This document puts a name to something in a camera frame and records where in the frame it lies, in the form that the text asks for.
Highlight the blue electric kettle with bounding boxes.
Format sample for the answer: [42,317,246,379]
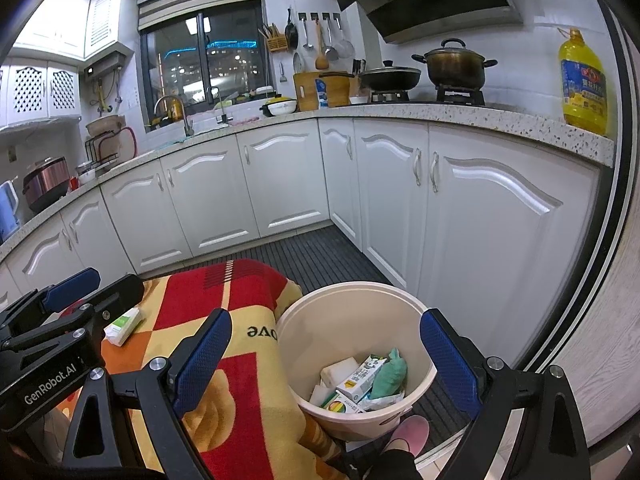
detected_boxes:
[0,181,21,243]

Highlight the black hanging frying pan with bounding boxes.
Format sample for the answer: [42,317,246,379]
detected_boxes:
[285,7,299,51]

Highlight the white green printed box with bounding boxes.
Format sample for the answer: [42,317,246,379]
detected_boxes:
[103,308,143,347]

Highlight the white water heater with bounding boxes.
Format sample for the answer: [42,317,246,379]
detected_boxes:
[82,51,126,78]

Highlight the yellow lid casserole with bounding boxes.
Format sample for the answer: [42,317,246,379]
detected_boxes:
[259,94,298,117]

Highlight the red hose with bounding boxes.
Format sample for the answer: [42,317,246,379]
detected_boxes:
[117,127,140,161]

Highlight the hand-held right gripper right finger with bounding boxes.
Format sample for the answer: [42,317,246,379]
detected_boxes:
[419,308,593,480]

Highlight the green cloth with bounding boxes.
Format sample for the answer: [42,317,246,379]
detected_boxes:
[370,347,408,401]

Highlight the black wire dish rack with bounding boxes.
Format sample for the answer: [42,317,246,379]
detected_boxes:
[85,130,133,171]

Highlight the small chrome tap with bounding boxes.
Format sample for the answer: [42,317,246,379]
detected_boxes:
[207,86,233,128]

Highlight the wooden cutting board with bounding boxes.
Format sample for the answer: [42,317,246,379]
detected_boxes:
[292,71,351,112]

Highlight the beige clay pot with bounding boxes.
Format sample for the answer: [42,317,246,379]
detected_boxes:
[85,114,126,137]

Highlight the person's black trouser leg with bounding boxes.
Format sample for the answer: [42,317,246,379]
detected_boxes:
[360,447,426,480]

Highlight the small box rainbow label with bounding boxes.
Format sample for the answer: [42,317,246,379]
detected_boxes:
[320,391,366,415]

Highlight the copper rice cooker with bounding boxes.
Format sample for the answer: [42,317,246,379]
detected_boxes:
[22,156,71,213]

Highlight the row of white cabinet doors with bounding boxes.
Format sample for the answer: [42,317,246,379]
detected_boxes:
[0,115,616,321]

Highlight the white milk carton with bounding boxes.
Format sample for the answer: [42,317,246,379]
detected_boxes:
[336,354,388,403]

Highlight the white lattice wall cabinets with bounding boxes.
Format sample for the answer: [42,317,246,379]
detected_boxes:
[0,0,138,133]

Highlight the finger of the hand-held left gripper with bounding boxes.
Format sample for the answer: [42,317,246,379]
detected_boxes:
[0,274,146,356]
[0,267,102,333]

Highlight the dark kitchen window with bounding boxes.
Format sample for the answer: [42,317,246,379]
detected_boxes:
[140,0,273,133]

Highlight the gas stove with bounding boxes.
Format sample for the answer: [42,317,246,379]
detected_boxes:
[369,85,488,108]

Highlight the sliding door frame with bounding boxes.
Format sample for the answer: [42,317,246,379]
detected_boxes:
[515,0,640,453]

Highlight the wooden spatula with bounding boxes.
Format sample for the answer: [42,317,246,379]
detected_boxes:
[314,17,328,71]

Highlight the metal skimmer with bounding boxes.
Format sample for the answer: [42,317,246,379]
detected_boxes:
[324,17,340,61]

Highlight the chrome kitchen faucet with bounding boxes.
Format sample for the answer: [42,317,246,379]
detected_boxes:
[153,94,196,138]

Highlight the blue white packet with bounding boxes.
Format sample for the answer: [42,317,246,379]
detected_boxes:
[357,392,405,413]

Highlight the pink slipper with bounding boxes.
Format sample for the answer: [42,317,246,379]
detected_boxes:
[387,414,431,458]

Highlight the cream plastic bin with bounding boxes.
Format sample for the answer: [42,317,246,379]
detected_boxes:
[275,282,438,443]

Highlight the bronze stockpot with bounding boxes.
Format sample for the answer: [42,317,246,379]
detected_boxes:
[411,37,498,91]

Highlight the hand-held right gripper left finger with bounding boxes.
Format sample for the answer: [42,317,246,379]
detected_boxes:
[62,307,233,480]

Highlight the white sponge block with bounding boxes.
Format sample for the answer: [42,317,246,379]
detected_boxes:
[320,356,362,391]

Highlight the wooden chopstick holder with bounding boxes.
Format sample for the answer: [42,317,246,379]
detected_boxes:
[258,22,289,53]

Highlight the colourful printed blanket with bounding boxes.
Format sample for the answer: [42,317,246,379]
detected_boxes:
[42,259,346,480]

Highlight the black wok with lid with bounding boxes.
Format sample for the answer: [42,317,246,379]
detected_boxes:
[357,60,423,92]

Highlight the yellow cooking oil bottle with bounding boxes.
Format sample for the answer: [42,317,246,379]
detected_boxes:
[557,27,608,137]

